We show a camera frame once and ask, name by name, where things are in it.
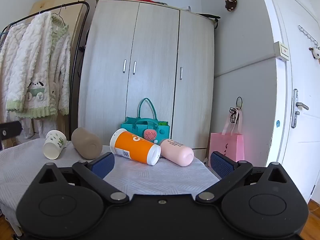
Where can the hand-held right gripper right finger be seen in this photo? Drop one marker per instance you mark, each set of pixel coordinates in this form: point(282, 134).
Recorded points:
point(221, 165)

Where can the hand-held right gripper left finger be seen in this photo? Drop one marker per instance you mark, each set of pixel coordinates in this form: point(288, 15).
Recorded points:
point(103, 165)

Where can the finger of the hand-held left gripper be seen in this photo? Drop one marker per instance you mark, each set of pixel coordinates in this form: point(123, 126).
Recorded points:
point(10, 130)

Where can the orange and white cup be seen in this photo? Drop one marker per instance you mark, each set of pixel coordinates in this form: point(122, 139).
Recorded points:
point(136, 147)

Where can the brown cup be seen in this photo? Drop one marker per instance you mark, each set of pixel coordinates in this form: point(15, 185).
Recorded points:
point(85, 142)

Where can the white cup with green print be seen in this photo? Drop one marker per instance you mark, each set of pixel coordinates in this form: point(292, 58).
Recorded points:
point(55, 143)

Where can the pink paper bag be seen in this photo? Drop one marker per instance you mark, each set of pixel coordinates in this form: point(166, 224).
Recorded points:
point(228, 146)

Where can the pink bottle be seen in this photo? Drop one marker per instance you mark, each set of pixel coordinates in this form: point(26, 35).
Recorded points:
point(176, 152)

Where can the teal tote bag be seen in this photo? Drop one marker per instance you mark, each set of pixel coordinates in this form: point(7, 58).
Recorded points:
point(150, 127)

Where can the white fluffy robe green trim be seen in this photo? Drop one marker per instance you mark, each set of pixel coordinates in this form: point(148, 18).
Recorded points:
point(42, 62)

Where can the white fluffy garment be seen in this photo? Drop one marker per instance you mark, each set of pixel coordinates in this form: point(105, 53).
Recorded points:
point(10, 45)

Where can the light wood wardrobe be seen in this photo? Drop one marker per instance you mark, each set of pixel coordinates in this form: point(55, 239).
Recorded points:
point(155, 67)

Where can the white door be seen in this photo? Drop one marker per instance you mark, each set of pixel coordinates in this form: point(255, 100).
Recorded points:
point(302, 85)

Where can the black clothes rack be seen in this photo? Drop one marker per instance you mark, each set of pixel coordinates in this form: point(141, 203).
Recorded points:
point(79, 30)

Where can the white plush toy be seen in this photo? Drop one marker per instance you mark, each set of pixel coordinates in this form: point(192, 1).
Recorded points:
point(315, 53)

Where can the black item on wardrobe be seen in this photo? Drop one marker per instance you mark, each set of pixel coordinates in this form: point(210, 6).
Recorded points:
point(210, 17)

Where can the brown plush toy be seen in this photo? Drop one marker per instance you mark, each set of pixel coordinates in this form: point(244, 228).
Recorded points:
point(230, 1)

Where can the beige light switch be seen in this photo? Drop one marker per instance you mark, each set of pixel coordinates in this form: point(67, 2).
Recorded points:
point(282, 50)

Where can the metal hook rail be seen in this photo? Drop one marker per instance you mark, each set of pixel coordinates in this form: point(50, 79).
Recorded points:
point(308, 35)

